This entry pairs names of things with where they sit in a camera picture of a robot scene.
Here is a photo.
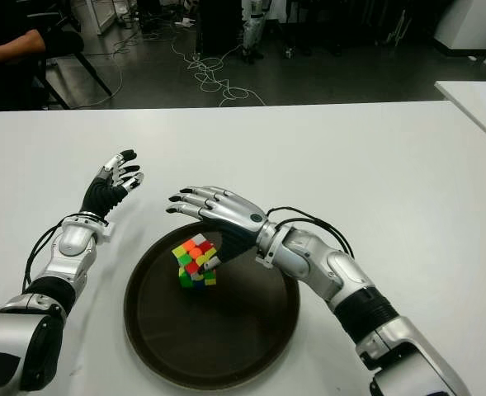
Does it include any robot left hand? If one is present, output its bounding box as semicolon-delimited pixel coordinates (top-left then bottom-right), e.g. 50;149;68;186
80;148;144;226

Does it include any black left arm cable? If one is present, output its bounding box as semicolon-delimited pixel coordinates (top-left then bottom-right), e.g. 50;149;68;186
21;220;64;292

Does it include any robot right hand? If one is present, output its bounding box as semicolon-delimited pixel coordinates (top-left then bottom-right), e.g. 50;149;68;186
164;185;277;276

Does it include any tangled white floor cable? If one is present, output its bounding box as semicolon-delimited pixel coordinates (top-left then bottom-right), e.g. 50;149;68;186
172;24;267;107

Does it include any thin white floor cable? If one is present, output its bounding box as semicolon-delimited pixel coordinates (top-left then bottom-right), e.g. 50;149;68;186
77;28;144;106

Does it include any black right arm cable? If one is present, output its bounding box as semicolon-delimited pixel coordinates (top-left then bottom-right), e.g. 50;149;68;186
267;205;355;259

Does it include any black chair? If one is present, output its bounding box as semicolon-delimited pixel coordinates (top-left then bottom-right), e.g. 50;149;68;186
35;45;114;111

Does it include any multicoloured Rubik's cube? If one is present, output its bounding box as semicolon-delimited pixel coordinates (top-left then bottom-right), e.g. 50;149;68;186
171;233;219;289

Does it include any white machine housing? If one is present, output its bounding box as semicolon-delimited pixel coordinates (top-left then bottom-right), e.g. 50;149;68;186
433;0;486;57

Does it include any bystander black-clothed body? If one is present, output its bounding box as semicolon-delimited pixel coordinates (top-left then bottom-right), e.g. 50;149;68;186
0;0;85;112

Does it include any black cabinet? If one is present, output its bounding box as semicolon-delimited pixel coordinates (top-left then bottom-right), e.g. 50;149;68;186
196;0;243;57

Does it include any white cabinet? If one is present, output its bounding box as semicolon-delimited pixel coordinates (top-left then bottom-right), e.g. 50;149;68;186
71;0;124;36

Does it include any white side table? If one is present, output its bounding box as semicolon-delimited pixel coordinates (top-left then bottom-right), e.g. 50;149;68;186
434;80;486;152

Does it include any grey metal stand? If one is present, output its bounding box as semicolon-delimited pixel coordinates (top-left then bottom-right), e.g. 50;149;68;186
385;6;413;47

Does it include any dark brown round plate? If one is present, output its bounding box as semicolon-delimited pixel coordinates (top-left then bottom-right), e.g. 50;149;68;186
122;222;300;384

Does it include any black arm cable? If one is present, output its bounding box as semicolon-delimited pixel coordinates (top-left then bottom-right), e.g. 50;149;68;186
21;220;64;292
267;205;355;259

